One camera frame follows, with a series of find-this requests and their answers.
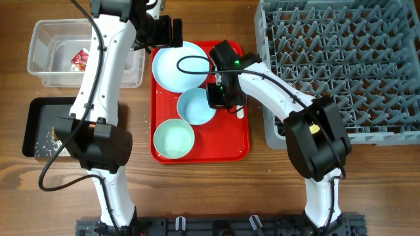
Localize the black waste tray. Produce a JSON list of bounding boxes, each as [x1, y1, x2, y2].
[[22, 97, 75, 158]]

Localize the light blue bowl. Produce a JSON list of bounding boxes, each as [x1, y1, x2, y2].
[[177, 88, 216, 125]]

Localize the red plastic tray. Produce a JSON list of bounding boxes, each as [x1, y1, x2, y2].
[[150, 73, 250, 165]]

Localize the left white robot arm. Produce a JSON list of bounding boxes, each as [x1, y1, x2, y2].
[[54, 1, 182, 235]]

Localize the clear plastic bin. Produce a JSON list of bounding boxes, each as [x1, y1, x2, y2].
[[27, 16, 145, 88]]

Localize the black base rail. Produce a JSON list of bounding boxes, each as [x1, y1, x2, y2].
[[75, 214, 368, 236]]

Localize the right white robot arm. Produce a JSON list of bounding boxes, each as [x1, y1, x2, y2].
[[206, 40, 351, 235]]

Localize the large light blue plate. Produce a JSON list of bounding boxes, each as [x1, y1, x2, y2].
[[152, 41, 210, 93]]

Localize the white plastic spoon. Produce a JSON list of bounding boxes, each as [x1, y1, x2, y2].
[[236, 106, 245, 119]]

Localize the grey dishwasher rack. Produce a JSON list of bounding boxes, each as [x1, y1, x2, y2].
[[254, 0, 419, 146]]

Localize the red snack wrapper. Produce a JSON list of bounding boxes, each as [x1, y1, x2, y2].
[[70, 48, 89, 72]]

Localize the light green bowl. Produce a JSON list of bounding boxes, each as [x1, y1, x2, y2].
[[153, 119, 195, 159]]

